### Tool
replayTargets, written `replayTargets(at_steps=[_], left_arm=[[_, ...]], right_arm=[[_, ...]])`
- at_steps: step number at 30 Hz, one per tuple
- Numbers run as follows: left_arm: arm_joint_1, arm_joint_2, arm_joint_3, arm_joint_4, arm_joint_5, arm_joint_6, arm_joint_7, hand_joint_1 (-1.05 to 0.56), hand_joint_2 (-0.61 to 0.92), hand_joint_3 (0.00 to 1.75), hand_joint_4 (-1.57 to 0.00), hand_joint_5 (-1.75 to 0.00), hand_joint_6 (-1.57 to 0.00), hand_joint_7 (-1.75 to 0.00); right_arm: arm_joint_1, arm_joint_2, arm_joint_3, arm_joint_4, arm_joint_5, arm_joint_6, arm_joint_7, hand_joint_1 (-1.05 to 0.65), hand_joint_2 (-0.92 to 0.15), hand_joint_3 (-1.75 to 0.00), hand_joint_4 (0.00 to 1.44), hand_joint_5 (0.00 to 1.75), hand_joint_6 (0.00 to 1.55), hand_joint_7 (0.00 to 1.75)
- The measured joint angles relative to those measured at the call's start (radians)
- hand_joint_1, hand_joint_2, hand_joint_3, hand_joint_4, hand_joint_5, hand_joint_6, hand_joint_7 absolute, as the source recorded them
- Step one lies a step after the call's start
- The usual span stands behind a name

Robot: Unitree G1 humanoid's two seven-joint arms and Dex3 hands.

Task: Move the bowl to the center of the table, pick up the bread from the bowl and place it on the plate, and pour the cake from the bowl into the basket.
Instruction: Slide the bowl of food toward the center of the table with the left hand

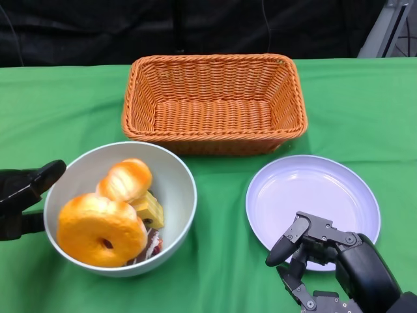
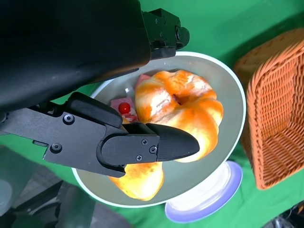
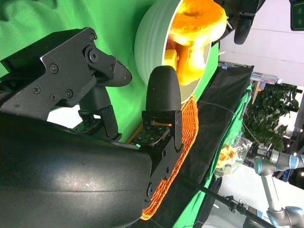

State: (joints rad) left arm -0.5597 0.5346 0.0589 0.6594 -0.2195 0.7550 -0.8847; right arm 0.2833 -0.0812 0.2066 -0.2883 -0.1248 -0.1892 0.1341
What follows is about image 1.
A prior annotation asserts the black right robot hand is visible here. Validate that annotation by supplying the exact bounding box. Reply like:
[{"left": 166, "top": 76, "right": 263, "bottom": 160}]
[{"left": 265, "top": 211, "right": 405, "bottom": 313}]

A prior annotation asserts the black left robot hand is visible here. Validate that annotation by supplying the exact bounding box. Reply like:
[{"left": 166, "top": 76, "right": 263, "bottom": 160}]
[{"left": 0, "top": 159, "right": 68, "bottom": 242}]

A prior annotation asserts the orange ring donut bread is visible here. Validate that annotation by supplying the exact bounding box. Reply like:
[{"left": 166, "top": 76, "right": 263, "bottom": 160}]
[{"left": 57, "top": 192, "right": 148, "bottom": 268}]

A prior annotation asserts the oval orange bread roll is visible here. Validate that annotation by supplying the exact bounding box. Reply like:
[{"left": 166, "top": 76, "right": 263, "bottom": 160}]
[{"left": 96, "top": 158, "right": 153, "bottom": 205}]

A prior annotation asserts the pale green bowl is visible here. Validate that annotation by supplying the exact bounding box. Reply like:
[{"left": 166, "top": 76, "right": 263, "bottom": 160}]
[{"left": 43, "top": 141, "right": 198, "bottom": 278}]

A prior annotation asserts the lavender round plate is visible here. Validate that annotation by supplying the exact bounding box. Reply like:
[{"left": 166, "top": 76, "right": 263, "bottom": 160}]
[{"left": 245, "top": 155, "right": 381, "bottom": 272}]

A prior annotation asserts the yellow cake slice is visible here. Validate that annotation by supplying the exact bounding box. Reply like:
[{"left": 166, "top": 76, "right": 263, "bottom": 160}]
[{"left": 130, "top": 190, "right": 165, "bottom": 229}]

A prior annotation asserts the chocolate cake with cherry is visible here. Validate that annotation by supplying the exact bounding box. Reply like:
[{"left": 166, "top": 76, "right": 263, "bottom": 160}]
[{"left": 125, "top": 226, "right": 164, "bottom": 267}]

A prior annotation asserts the orange wicker basket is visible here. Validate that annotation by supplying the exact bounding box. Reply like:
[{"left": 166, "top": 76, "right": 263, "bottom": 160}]
[{"left": 122, "top": 53, "right": 308, "bottom": 157}]

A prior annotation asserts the black backdrop cloth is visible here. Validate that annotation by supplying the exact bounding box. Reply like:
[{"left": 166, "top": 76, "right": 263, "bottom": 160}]
[{"left": 0, "top": 0, "right": 417, "bottom": 69}]

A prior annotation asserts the black stand pole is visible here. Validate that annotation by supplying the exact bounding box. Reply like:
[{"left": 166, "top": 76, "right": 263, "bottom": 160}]
[{"left": 172, "top": 0, "right": 189, "bottom": 55}]

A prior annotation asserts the silver aluminium frame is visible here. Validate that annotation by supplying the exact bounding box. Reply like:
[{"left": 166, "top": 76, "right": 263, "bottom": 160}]
[{"left": 358, "top": 0, "right": 417, "bottom": 59}]

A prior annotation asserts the thin black cable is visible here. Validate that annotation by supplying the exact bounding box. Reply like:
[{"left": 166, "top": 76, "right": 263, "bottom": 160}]
[{"left": 259, "top": 0, "right": 272, "bottom": 53}]

